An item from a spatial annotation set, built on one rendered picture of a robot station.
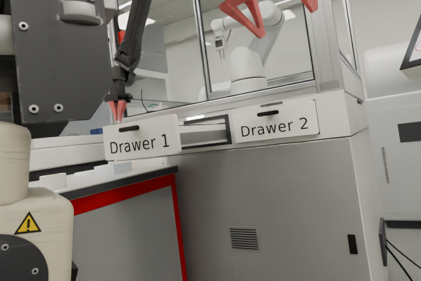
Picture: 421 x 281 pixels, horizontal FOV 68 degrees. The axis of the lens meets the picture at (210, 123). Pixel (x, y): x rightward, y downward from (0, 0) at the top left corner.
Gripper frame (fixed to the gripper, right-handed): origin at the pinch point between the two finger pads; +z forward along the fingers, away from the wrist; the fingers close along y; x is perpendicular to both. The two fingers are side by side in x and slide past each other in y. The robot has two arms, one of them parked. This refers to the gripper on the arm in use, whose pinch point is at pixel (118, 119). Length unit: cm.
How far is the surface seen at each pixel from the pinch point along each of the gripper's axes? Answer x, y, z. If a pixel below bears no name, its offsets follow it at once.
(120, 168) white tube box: -1.8, 0.3, 18.5
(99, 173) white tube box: 0.0, 7.4, 19.8
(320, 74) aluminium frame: 22, -69, -8
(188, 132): 23.1, -26.3, 8.0
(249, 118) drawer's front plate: 10.0, -47.8, 3.5
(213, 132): 10.7, -34.7, 7.9
